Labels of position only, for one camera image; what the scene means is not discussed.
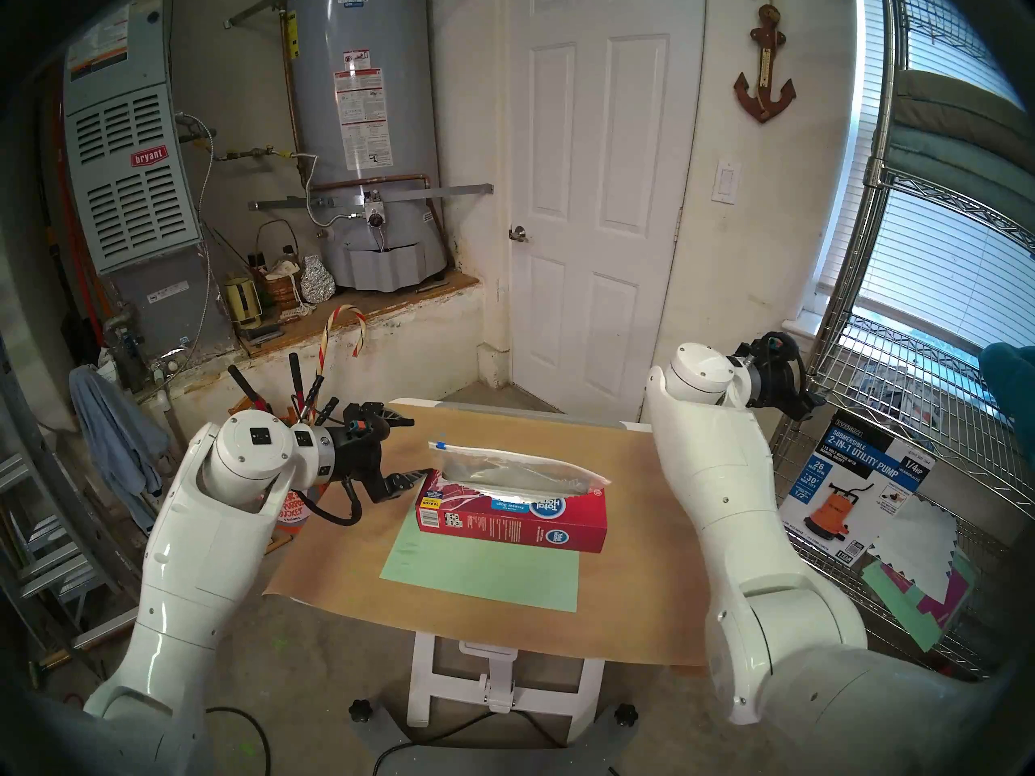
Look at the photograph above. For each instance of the white window blinds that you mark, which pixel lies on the white window blinds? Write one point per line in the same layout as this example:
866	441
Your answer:
946	257

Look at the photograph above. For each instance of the blue cloth rag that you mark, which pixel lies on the blue cloth rag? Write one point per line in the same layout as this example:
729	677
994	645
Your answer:
113	443

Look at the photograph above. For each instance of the orange plastic bucket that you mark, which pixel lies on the orange plastic bucket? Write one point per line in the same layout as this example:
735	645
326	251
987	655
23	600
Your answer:
293	514

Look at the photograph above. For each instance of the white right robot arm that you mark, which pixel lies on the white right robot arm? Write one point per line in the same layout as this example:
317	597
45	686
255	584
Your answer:
728	499

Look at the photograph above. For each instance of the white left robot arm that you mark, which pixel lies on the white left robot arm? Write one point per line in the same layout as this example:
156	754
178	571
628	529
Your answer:
202	540

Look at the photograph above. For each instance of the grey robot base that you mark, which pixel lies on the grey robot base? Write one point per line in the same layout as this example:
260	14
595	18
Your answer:
485	754

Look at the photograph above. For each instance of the foil wrapped object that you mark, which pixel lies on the foil wrapped object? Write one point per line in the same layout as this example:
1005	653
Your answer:
317	281

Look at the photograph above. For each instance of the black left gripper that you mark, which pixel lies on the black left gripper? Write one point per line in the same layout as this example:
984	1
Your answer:
360	455

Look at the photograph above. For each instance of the pale green seat cushion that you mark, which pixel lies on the pale green seat cushion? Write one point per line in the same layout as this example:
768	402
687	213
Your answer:
946	172

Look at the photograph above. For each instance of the utility pump cardboard box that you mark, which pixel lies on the utility pump cardboard box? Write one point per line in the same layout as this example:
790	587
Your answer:
841	475

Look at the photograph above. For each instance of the pink paper on shelf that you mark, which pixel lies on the pink paper on shelf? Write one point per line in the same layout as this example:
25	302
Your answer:
954	596

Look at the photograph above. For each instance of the green paper on shelf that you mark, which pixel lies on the green paper on shelf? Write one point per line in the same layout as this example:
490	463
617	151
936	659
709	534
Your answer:
901	609

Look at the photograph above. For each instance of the clear ziplock bag blue slider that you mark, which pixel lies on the clear ziplock bag blue slider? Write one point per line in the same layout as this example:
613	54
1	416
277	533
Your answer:
517	467

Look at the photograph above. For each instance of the rusty anchor wall thermometer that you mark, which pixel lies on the rusty anchor wall thermometer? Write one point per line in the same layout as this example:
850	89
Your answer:
763	103

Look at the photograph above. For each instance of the yellow green canister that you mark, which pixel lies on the yellow green canister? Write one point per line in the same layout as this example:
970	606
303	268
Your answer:
242	301

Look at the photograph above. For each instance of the grey water heater tank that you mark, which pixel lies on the grey water heater tank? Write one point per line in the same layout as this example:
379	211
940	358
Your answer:
404	95

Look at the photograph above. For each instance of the teal fabric object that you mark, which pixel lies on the teal fabric object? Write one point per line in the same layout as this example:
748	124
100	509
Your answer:
1011	386

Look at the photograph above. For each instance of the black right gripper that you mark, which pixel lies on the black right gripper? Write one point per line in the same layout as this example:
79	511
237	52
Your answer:
776	374

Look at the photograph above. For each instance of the raised wood topped platform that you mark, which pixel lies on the raised wood topped platform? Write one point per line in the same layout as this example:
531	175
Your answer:
404	330

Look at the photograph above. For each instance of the striped candy cane decoration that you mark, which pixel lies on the striped candy cane decoration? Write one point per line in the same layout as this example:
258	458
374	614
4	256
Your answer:
326	338

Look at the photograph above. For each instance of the white folding table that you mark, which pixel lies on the white folding table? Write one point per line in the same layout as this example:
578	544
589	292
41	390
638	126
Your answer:
501	685

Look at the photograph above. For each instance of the light green paper sheet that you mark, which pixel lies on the light green paper sheet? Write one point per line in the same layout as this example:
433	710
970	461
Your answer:
477	576

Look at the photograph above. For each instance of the white zigzag edged paper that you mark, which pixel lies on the white zigzag edged paper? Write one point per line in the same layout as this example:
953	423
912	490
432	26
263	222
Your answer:
914	540

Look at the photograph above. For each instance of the red freezer bag box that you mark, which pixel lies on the red freezer bag box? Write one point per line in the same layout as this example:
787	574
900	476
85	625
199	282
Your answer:
517	528

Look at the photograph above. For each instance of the grey bryant furnace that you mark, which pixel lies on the grey bryant furnace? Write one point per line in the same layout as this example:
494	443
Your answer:
129	200

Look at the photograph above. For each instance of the white light switch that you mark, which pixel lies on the white light switch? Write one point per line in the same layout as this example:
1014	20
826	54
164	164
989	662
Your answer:
726	182

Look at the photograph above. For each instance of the black star knob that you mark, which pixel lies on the black star knob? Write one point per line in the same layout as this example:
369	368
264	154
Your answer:
627	714
361	710

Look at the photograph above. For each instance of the olive seat cushion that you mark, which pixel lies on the olive seat cushion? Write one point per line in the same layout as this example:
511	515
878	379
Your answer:
962	107

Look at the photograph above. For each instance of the white panel door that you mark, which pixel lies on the white panel door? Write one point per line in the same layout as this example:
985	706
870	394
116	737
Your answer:
598	297

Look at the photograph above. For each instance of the aluminium ladder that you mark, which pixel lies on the aluminium ladder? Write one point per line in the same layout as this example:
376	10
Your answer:
48	556

